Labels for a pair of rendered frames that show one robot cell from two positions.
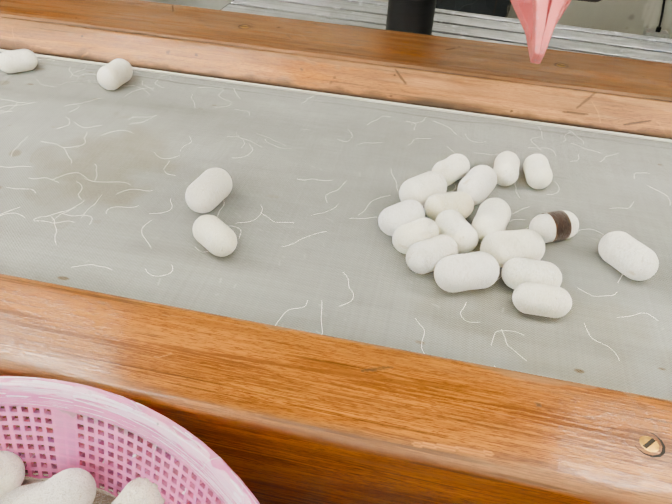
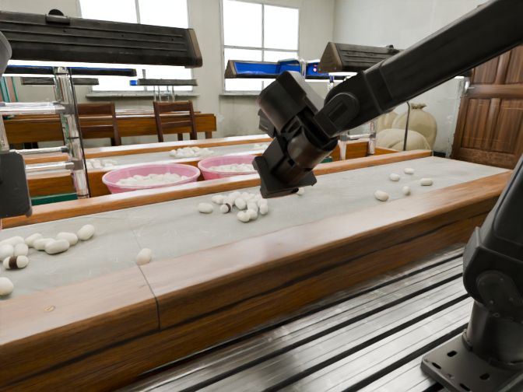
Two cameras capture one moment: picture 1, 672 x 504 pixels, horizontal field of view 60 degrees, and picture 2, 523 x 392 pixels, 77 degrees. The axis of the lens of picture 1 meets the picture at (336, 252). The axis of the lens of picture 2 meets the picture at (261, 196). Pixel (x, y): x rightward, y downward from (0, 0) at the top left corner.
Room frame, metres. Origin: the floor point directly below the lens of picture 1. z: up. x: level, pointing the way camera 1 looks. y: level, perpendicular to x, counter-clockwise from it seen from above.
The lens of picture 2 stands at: (0.87, -0.53, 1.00)
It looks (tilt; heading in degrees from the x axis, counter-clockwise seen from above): 18 degrees down; 139
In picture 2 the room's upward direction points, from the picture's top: straight up
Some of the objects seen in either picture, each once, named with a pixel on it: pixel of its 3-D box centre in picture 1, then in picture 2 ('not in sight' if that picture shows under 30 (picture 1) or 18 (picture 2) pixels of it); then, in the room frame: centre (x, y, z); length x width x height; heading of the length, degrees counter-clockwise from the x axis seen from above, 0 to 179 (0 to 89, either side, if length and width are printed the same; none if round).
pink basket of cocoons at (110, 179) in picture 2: not in sight; (154, 189); (-0.03, -0.15, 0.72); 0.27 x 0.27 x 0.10
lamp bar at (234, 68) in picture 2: not in sight; (292, 71); (-0.19, 0.58, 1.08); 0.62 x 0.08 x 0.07; 80
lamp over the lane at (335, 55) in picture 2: not in sight; (405, 62); (0.36, 0.49, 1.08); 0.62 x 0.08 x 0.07; 80
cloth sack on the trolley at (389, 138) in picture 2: not in sight; (392, 148); (-0.84, 2.84, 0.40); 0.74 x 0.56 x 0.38; 78
